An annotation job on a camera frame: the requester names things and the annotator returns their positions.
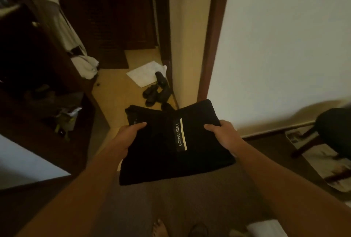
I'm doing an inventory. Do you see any person's left forearm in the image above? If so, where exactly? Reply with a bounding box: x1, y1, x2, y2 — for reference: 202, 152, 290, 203
16, 143, 129, 237

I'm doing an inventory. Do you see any person's left leg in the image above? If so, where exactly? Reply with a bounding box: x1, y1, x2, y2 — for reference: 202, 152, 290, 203
151, 218, 170, 237

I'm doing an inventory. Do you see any white hanging robe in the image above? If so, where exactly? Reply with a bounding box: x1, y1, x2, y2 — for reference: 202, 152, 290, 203
24, 0, 101, 80

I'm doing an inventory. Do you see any black round stool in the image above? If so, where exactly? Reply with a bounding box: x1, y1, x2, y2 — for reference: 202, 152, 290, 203
291, 108, 351, 161

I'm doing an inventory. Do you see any dark wooden wardrobe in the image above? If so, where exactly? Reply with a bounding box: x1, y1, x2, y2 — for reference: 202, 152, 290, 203
0, 0, 107, 176

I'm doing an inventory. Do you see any person's right forearm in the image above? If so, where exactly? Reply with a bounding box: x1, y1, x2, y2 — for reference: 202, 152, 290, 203
230, 142, 351, 237

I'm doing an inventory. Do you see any white floor towel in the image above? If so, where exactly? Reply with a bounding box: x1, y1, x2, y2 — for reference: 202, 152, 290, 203
126, 60, 169, 88

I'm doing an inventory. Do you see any black shoe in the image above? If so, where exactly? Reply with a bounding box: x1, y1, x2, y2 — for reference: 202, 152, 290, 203
155, 71, 172, 103
161, 100, 177, 112
143, 83, 161, 108

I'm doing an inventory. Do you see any black t-shirt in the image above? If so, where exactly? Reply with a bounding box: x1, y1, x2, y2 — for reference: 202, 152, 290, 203
119, 99, 237, 187

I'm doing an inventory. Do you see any white red packet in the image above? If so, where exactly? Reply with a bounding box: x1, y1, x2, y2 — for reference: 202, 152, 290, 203
55, 107, 83, 135

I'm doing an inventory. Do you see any person's left hand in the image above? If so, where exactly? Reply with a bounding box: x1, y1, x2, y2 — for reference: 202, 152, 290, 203
111, 121, 148, 151

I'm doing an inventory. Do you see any person's white printed shirt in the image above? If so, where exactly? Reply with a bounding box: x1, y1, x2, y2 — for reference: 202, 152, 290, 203
246, 219, 288, 237

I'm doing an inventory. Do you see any person's right hand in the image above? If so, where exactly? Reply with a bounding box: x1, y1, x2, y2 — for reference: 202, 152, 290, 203
203, 119, 243, 153

